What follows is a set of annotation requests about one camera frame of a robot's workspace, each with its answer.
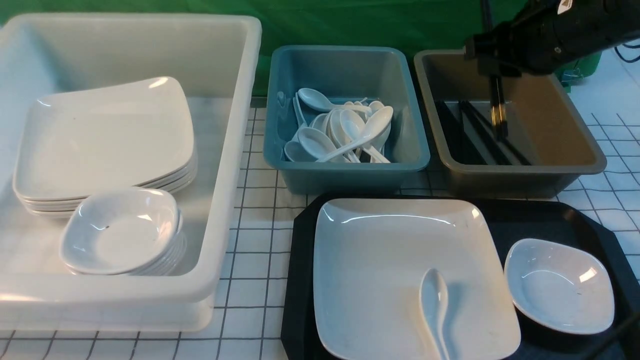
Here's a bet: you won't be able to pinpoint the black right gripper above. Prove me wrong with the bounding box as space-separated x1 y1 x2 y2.
464 0 640 77

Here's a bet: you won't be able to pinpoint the black chopsticks pair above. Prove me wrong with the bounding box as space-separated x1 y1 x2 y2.
489 75 508 142

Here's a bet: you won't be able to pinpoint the small white sauce bowl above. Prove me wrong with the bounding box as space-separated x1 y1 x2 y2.
503 238 615 335

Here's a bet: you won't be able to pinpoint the white ceramic soup spoon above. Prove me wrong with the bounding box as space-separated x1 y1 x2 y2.
418 268 450 360

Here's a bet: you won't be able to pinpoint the large white square rice plate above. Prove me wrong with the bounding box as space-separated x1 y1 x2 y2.
313 198 522 360

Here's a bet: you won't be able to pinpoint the top stacked white square plate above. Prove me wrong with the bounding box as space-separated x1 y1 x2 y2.
13 76 195 201

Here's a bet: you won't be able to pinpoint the metal binder clip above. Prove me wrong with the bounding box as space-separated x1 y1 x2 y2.
558 67 585 87

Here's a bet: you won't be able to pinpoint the green backdrop cloth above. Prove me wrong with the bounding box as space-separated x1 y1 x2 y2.
0 0 483 97

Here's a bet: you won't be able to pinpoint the black chopsticks in bin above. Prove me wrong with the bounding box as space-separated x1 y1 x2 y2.
435 100 541 166

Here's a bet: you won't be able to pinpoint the teal plastic bin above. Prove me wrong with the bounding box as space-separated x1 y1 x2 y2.
263 45 431 195

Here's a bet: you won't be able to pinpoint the black serving tray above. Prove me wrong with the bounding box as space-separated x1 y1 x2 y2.
280 193 640 360

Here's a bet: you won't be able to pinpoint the pile of white spoons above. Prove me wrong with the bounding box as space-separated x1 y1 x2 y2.
283 88 394 164

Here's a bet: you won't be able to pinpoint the large white plastic tub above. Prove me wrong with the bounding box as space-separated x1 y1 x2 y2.
1 13 262 337

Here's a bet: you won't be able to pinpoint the top stacked small white bowl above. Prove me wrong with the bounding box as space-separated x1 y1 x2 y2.
58 187 187 276

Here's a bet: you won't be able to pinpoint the stack of small white bowls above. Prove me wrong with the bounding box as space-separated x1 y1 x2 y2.
59 213 187 276

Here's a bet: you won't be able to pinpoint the stack of white square plates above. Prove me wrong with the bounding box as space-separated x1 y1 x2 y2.
14 152 198 219

